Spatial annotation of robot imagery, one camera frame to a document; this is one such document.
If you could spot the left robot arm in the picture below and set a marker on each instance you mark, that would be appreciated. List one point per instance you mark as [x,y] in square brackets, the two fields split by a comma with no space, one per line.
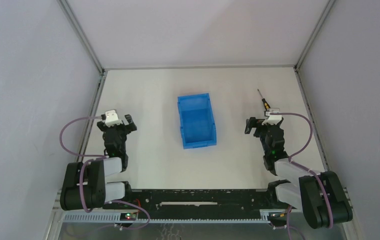
[85,186]

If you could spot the blue plastic bin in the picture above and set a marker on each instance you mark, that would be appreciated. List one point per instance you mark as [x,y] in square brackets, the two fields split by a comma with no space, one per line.
[197,122]

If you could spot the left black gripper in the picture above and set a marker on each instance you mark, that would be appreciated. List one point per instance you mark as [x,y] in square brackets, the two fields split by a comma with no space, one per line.
[116,129]

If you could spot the grey slotted cable duct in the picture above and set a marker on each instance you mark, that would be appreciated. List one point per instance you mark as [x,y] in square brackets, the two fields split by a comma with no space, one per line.
[118,217]

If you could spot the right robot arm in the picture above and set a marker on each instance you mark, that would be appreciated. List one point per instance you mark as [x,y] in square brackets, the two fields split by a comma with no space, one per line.
[319,195]

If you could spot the aluminium frame rail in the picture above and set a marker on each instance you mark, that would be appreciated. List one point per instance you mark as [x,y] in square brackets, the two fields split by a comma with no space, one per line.
[301,83]
[203,67]
[102,73]

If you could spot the back aluminium frame rail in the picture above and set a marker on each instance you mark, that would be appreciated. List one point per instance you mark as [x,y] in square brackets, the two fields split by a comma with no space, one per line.
[203,67]

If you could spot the black yellow screwdriver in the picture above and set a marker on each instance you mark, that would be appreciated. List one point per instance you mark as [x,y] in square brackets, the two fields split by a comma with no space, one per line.
[266,105]

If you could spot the left aluminium frame rail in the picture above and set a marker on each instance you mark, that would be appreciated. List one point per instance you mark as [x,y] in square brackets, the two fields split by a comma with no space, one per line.
[102,73]

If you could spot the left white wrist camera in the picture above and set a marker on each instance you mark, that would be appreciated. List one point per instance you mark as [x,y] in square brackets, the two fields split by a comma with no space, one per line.
[110,118]

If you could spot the right aluminium frame rail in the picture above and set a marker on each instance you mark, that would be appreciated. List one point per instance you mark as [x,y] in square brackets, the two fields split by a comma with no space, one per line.
[301,83]

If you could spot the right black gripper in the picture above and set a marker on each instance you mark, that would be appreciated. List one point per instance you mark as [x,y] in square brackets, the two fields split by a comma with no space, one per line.
[265,127]

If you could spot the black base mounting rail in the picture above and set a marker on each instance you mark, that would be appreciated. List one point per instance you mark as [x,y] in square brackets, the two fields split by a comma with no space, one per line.
[204,203]

